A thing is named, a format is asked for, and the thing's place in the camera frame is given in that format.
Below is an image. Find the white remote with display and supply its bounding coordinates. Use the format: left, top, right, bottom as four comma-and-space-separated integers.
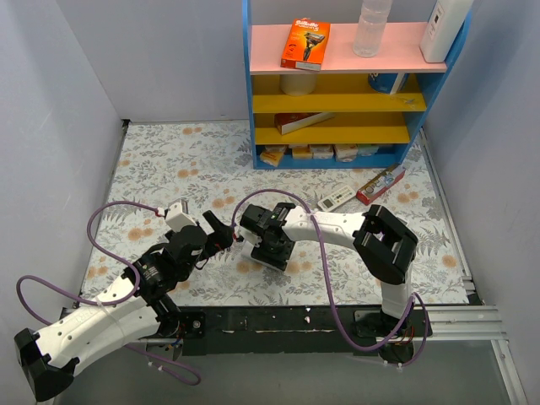
241, 244, 292, 272

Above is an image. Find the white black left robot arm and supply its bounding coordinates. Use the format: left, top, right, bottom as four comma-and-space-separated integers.
14, 211, 235, 402

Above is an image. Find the white air conditioner remote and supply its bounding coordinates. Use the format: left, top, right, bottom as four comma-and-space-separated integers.
317, 186, 356, 212

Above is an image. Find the floral table mat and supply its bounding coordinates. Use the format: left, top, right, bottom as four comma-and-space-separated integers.
80, 121, 467, 306

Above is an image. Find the yellow sponge pack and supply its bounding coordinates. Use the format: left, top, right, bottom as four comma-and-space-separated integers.
259, 150, 285, 167

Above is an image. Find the orange white sponge pack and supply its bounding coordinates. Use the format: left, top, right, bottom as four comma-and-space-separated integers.
290, 145, 313, 159

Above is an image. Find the red white toothpaste box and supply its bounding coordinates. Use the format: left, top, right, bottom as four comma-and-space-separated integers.
356, 164, 406, 206

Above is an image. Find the red white carton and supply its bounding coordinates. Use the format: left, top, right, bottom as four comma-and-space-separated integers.
273, 112, 335, 135

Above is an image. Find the blue shelf unit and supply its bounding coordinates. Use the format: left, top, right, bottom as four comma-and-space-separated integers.
242, 1, 472, 170

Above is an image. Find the white cup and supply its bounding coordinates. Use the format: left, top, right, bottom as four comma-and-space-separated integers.
279, 74, 317, 96

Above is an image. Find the blue white can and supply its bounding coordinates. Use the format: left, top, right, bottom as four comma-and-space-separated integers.
368, 73, 409, 95

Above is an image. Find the orange razor box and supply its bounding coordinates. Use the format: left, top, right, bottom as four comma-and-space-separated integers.
280, 19, 331, 72

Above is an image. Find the clear plastic bottle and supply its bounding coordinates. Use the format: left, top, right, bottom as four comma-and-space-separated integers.
353, 0, 393, 57

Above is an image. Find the white rectangular device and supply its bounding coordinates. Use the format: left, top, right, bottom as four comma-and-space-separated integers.
419, 0, 473, 63

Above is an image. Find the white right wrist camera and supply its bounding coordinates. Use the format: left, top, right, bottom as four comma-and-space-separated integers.
236, 227, 262, 246

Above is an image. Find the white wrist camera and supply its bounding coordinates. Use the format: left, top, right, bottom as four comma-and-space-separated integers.
156, 199, 197, 232
236, 227, 262, 246

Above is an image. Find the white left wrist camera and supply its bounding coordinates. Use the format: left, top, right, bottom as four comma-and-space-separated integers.
156, 199, 197, 232

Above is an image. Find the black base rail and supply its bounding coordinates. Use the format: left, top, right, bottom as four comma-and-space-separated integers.
54, 303, 507, 359

